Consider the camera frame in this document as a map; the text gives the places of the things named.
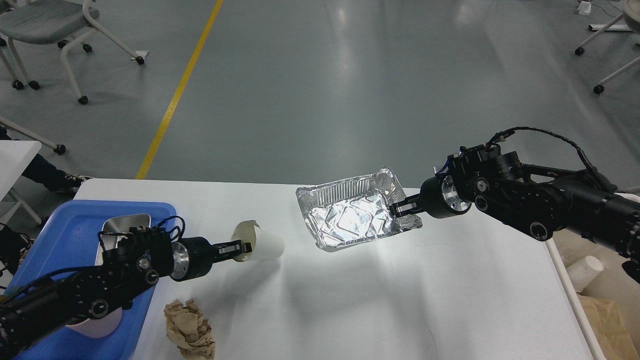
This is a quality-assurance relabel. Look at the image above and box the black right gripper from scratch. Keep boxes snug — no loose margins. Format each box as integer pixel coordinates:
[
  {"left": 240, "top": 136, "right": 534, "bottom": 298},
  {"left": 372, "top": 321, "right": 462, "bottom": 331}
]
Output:
[{"left": 389, "top": 176, "right": 472, "bottom": 219}]

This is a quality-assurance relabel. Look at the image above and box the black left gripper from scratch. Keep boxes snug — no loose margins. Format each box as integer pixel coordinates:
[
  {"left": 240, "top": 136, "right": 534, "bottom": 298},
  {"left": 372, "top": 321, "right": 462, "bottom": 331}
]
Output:
[{"left": 170, "top": 237, "right": 252, "bottom": 281}]

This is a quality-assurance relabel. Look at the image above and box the white paper cup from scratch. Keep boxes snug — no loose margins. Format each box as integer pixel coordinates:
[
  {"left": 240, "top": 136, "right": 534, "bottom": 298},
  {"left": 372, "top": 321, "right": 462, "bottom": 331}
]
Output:
[{"left": 231, "top": 219, "right": 285, "bottom": 263}]

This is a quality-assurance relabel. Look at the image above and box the aluminium foil tray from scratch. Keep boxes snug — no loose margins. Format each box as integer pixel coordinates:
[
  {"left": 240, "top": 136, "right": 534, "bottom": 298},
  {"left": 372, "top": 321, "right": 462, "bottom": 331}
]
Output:
[{"left": 295, "top": 167, "right": 423, "bottom": 253}]

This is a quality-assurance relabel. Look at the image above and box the brown paper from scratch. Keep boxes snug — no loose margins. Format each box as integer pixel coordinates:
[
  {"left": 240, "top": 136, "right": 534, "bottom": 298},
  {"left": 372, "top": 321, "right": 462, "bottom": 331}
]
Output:
[
  {"left": 163, "top": 299, "right": 217, "bottom": 360},
  {"left": 577, "top": 294, "right": 639, "bottom": 360}
]

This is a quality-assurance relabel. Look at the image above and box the stainless steel rectangular container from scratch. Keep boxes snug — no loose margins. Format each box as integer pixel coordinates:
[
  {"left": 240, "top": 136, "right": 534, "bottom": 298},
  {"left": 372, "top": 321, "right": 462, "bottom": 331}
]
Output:
[{"left": 94, "top": 213, "right": 151, "bottom": 265}]

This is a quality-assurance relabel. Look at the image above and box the pink ribbed mug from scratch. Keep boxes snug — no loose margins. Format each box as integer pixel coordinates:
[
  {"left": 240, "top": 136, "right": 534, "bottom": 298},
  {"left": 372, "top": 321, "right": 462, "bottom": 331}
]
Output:
[{"left": 65, "top": 307, "right": 122, "bottom": 339}]

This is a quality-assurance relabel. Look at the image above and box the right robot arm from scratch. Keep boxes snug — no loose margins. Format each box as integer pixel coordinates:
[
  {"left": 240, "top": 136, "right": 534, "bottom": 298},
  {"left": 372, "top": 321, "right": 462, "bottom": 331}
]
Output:
[{"left": 389, "top": 127, "right": 640, "bottom": 281}]

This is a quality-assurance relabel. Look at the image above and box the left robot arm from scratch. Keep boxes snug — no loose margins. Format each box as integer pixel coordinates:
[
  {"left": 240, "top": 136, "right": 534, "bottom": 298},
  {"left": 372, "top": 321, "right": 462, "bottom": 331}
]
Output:
[{"left": 0, "top": 220, "right": 255, "bottom": 360}]

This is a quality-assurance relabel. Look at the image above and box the blue plastic tray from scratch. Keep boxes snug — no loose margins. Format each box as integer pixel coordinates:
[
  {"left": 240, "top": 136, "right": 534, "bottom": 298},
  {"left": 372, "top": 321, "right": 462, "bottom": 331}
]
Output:
[{"left": 1, "top": 200, "right": 176, "bottom": 360}]

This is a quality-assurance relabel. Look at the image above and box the beige plastic bin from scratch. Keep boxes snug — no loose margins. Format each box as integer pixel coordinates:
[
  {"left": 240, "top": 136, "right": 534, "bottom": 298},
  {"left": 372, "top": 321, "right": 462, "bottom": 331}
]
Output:
[{"left": 546, "top": 229, "right": 640, "bottom": 360}]

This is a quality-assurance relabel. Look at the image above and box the paper cup in bin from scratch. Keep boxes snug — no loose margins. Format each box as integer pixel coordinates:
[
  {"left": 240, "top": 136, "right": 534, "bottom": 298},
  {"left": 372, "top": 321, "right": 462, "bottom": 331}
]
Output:
[{"left": 566, "top": 255, "right": 605, "bottom": 293}]

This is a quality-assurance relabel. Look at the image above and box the person in beige sweater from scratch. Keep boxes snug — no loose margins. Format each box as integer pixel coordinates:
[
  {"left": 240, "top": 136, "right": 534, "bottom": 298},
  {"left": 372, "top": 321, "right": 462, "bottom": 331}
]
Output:
[{"left": 22, "top": 153, "right": 92, "bottom": 196}]

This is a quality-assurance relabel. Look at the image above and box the white chair legs right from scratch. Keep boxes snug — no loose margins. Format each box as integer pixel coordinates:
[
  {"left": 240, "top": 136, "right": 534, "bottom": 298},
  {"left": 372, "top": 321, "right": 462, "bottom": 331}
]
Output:
[{"left": 574, "top": 0, "right": 640, "bottom": 95}]

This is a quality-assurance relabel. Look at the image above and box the white side table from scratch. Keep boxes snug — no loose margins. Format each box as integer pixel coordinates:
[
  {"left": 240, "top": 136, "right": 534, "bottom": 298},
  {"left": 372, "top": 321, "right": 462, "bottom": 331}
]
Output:
[{"left": 0, "top": 140, "right": 42, "bottom": 226}]

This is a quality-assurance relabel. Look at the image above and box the brown paper in bin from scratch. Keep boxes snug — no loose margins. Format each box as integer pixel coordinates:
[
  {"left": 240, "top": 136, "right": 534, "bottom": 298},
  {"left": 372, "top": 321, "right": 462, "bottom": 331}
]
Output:
[{"left": 577, "top": 294, "right": 639, "bottom": 360}]

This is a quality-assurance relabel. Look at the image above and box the grey office chair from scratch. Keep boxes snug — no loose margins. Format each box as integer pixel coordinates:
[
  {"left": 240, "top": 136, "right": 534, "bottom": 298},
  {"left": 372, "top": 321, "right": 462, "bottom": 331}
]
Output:
[{"left": 1, "top": 0, "right": 146, "bottom": 105}]

